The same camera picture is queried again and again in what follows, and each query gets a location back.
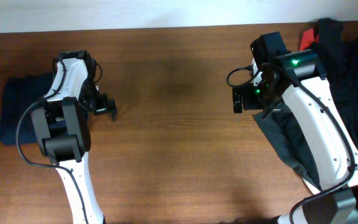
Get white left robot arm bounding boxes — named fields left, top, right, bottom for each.
left=30, top=50, right=117, bottom=223

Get red cloth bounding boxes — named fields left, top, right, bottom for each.
left=299, top=28, right=319, bottom=51

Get dark green garment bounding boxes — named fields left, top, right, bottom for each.
left=254, top=19, right=358, bottom=187

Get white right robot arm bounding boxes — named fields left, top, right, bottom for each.
left=232, top=32, right=358, bottom=223

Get navy blue shorts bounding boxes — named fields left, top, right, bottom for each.
left=0, top=73, right=53, bottom=146

